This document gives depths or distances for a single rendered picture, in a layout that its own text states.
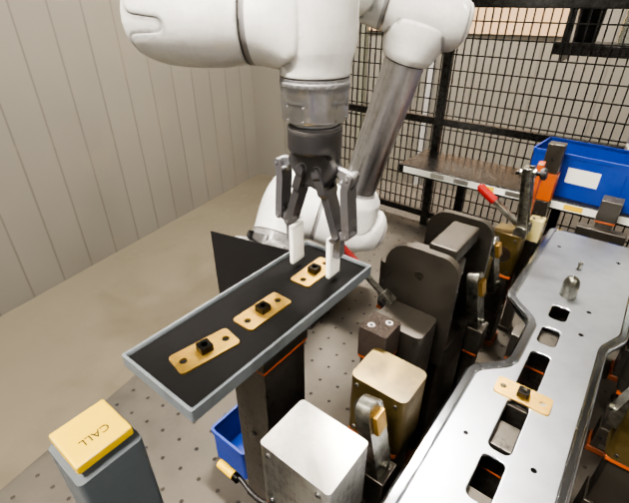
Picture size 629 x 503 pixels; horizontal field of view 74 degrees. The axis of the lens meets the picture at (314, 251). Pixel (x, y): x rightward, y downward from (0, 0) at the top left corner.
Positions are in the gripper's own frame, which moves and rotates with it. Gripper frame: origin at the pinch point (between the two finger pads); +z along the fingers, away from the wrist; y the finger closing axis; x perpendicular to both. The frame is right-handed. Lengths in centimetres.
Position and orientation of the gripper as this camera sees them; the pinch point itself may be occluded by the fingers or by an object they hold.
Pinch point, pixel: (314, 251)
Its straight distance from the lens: 66.7
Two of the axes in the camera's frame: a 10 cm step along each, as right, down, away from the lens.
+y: 8.1, 3.0, -5.1
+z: 0.0, 8.6, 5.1
